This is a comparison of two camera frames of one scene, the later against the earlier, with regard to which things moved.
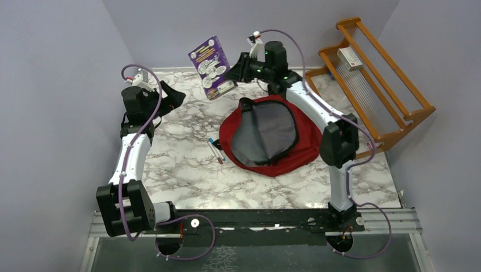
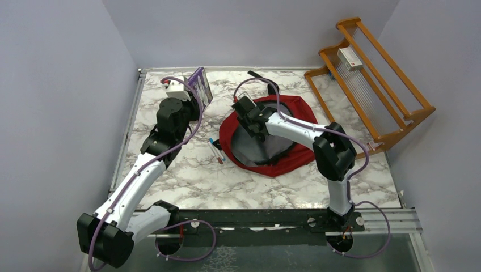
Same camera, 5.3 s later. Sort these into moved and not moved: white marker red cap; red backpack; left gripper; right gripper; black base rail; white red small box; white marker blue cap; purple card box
Moved: left gripper; purple card box; right gripper
Not moved: white red small box; black base rail; white marker blue cap; red backpack; white marker red cap
